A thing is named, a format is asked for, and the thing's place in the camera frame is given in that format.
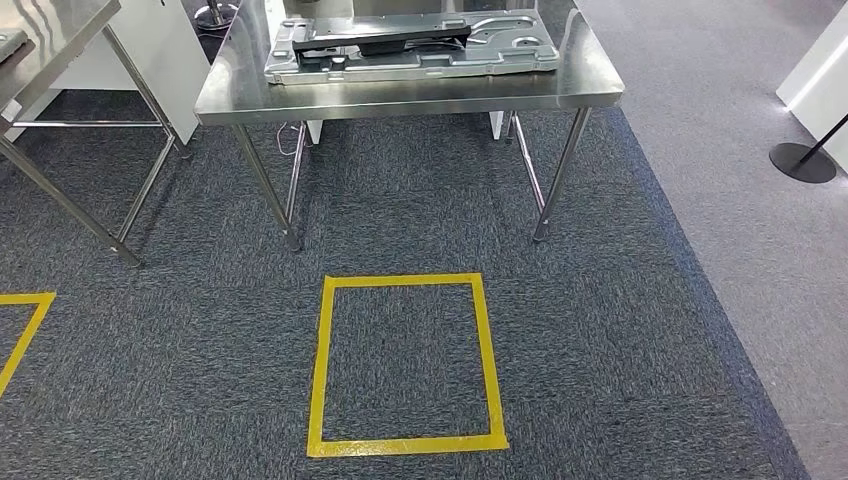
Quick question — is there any long black plastic part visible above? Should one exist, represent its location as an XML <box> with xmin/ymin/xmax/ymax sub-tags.
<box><xmin>291</xmin><ymin>24</ymin><xmax>473</xmax><ymax>59</ymax></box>

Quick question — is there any stainless steel workbench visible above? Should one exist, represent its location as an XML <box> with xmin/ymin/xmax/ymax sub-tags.
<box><xmin>193</xmin><ymin>0</ymin><xmax>626</xmax><ymax>254</ymax></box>

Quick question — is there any stamped silver metal panel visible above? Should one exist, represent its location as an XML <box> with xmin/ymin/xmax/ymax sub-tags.
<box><xmin>263</xmin><ymin>7</ymin><xmax>562</xmax><ymax>86</ymax></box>

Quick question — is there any yellow floor tape square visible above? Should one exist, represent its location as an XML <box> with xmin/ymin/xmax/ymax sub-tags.
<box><xmin>305</xmin><ymin>272</ymin><xmax>510</xmax><ymax>460</ymax></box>

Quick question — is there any round metal stand base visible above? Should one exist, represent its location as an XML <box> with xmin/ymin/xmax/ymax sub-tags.
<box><xmin>193</xmin><ymin>0</ymin><xmax>240</xmax><ymax>31</ymax></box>

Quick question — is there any white cabinet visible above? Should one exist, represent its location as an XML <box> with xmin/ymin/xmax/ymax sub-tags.
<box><xmin>49</xmin><ymin>0</ymin><xmax>212</xmax><ymax>147</ymax></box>

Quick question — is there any white board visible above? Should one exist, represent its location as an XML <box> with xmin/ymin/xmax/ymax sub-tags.
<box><xmin>776</xmin><ymin>23</ymin><xmax>848</xmax><ymax>175</ymax></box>

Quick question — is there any stainless steel table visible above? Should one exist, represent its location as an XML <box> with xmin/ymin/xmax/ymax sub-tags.
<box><xmin>0</xmin><ymin>0</ymin><xmax>195</xmax><ymax>270</ymax></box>

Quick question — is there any white cable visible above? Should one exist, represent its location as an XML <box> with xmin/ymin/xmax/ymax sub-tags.
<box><xmin>274</xmin><ymin>121</ymin><xmax>309</xmax><ymax>158</ymax></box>

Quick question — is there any black stanchion post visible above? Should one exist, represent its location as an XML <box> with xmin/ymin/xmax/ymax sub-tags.
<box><xmin>768</xmin><ymin>112</ymin><xmax>848</xmax><ymax>185</ymax></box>

